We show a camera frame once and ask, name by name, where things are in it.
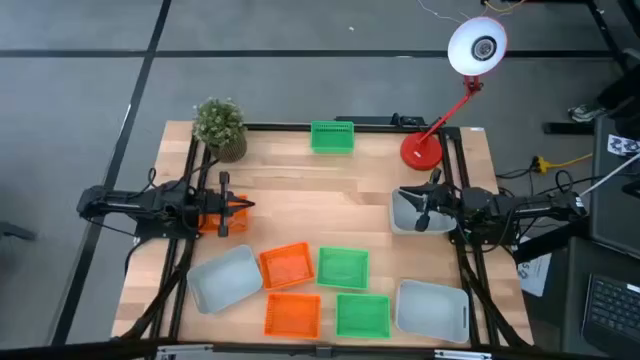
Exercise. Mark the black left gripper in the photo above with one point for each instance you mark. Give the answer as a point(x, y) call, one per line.
point(224, 205)

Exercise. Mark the white paper sheet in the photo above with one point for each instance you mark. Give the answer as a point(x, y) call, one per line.
point(537, 275)

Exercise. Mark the person's leg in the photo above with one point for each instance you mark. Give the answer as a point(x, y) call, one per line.
point(622, 90)

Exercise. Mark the black aluminium table frame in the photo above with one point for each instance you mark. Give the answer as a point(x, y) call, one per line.
point(457, 150)

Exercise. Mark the black equipment case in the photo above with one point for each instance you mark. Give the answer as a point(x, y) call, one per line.
point(612, 210)

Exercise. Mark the black keyboard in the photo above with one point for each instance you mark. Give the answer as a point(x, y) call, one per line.
point(612, 305)

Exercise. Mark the small potted green plant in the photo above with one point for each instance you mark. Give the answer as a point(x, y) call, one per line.
point(220, 125)

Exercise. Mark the black power strip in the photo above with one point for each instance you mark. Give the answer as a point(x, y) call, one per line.
point(370, 120)

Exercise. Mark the black side desk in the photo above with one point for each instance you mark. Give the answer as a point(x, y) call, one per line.
point(572, 300)

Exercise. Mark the grey plastic basket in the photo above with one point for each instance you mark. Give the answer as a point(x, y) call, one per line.
point(402, 220)
point(225, 279)
point(432, 311)

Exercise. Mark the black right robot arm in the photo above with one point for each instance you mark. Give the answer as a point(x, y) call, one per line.
point(520, 206)

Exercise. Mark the black white printed sheet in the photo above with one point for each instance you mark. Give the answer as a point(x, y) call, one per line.
point(622, 145)

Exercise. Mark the green plastic mesh basket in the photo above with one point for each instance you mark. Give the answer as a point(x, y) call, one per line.
point(332, 137)
point(363, 316)
point(343, 267)

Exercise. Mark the silver metal bracket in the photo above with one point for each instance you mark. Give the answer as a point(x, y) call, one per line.
point(182, 351)
point(462, 355)

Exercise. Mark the orange plastic mesh basket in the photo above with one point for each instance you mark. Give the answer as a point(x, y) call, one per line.
point(287, 266)
point(240, 220)
point(292, 316)

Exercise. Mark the black overhead crossbar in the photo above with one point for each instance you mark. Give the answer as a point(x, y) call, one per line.
point(75, 350)

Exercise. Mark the person's shoe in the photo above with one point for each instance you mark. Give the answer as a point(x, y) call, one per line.
point(582, 114)

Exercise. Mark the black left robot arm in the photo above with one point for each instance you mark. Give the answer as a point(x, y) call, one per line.
point(125, 202)

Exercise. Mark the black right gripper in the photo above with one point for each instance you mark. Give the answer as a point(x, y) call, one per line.
point(445, 202)

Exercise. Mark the red desk lamp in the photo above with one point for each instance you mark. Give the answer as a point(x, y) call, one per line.
point(421, 152)

